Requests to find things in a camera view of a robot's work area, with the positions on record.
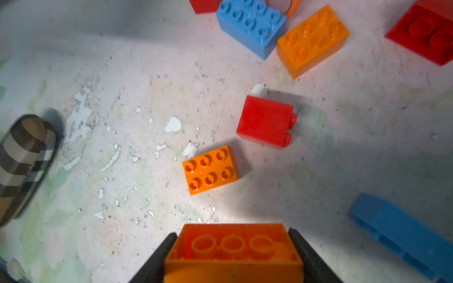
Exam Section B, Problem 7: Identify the orange lego top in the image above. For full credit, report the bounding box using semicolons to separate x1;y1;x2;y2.
265;0;301;18

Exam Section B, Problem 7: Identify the small red lego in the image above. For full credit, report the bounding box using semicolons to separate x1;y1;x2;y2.
237;96;298;149
189;0;222;14

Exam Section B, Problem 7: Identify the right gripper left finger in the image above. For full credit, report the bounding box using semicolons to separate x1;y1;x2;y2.
129;232;177;283

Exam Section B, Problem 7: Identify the red curved lego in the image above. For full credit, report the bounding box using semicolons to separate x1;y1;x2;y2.
385;0;453;66

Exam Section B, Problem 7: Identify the orange sloped lego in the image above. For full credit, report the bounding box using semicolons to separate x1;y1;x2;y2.
164;224;304;283

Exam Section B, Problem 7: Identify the small orange lego square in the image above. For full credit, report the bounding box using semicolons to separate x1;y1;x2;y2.
277;5;350;79

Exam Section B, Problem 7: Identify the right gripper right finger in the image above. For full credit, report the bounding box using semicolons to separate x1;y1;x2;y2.
288;228;343;283

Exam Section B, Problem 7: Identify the striped brown cylinder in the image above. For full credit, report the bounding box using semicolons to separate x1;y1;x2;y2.
1;114;59;227

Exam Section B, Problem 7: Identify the blue lego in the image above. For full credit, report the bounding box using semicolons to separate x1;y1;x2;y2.
349;193;453;283
216;0;287;60

